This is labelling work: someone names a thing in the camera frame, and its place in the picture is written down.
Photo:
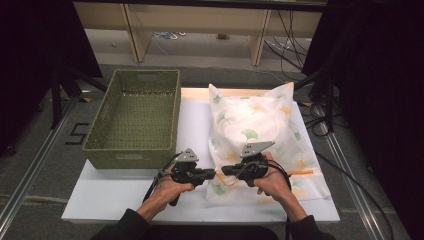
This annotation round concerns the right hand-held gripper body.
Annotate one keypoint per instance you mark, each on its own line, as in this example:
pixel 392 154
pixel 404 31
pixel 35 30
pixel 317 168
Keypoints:
pixel 253 168

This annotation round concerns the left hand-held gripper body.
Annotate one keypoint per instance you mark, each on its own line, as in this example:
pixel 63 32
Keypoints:
pixel 185 171

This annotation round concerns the leaf-print mesh laundry bag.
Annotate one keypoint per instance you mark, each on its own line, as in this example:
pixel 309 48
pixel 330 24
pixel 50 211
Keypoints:
pixel 253 116

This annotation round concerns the green woven basket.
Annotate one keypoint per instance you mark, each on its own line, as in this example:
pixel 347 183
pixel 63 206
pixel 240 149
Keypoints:
pixel 140 123

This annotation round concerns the person's left hand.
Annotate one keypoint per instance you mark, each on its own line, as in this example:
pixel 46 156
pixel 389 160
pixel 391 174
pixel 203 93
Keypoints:
pixel 170 191

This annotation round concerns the person's right hand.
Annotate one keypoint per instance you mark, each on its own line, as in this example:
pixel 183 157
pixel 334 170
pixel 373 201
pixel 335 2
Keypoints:
pixel 276 186

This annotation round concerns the black metal stand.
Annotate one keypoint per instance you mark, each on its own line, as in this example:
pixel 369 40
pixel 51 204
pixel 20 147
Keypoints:
pixel 55 100
pixel 329 100

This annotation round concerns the small tan box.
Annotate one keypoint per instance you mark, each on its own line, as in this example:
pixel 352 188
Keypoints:
pixel 222 36

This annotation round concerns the black curtain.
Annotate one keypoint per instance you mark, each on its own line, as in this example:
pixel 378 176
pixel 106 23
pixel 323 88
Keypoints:
pixel 30 50
pixel 376 83

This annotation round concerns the light wooden shelf unit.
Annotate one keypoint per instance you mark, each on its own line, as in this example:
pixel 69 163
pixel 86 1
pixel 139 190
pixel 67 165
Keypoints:
pixel 200 16

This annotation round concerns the metal floor rail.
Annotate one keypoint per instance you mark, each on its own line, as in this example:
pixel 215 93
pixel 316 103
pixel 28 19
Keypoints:
pixel 353 186
pixel 33 166

